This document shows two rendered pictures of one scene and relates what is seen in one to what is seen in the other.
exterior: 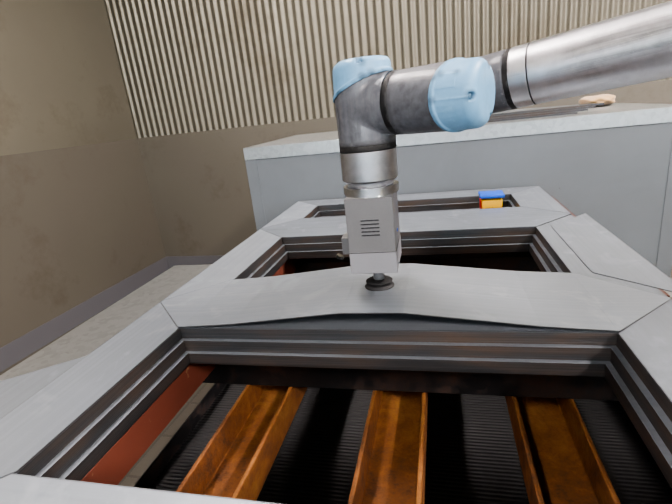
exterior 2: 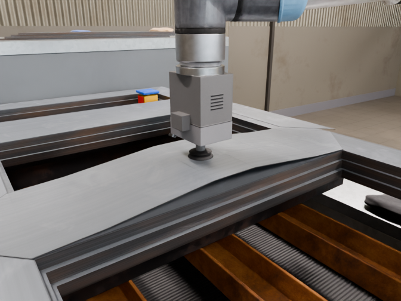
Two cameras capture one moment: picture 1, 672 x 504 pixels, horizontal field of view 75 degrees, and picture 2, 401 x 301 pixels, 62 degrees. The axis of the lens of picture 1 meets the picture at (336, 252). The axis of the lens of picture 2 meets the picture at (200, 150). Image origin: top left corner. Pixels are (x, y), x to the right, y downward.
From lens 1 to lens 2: 0.43 m
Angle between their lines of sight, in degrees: 48
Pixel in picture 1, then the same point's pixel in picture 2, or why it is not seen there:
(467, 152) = (110, 60)
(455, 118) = (293, 10)
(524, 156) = (148, 65)
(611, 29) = not seen: outside the picture
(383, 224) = (225, 98)
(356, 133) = (212, 15)
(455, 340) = (280, 178)
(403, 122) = (253, 9)
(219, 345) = (97, 258)
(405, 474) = (267, 293)
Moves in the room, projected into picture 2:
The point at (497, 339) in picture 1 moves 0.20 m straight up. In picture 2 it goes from (299, 171) to (312, 53)
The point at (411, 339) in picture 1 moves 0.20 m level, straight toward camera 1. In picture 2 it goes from (258, 187) to (390, 244)
